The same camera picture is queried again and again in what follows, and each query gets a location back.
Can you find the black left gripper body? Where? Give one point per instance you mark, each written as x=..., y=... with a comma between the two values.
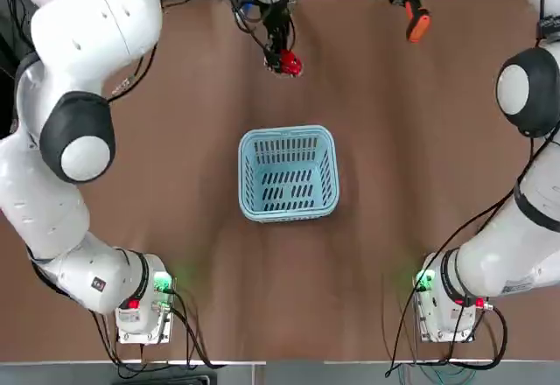
x=276, y=17

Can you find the red toy car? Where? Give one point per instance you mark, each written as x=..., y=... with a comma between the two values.
x=291, y=63

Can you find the orange black barcode scanner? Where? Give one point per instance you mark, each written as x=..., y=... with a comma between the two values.
x=417, y=22

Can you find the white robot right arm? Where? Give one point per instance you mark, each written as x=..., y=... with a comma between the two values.
x=503, y=262

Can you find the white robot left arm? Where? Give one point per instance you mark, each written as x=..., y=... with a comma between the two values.
x=87, y=30

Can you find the light blue plastic basket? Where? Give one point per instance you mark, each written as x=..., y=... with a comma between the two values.
x=245, y=175

